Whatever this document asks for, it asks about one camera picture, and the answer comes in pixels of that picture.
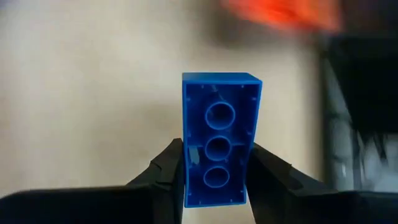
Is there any translucent grey plastic bin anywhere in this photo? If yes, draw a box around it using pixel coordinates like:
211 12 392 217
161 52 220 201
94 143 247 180
214 0 343 47
320 30 398 194

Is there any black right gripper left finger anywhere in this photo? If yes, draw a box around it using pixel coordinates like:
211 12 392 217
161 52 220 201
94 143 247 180
126 138 187 224

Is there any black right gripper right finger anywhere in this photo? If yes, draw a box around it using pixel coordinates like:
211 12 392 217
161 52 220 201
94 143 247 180
244 142 340 224

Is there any blue 2x4 toy brick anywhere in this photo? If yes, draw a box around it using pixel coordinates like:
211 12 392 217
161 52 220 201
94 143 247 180
182 72 264 208

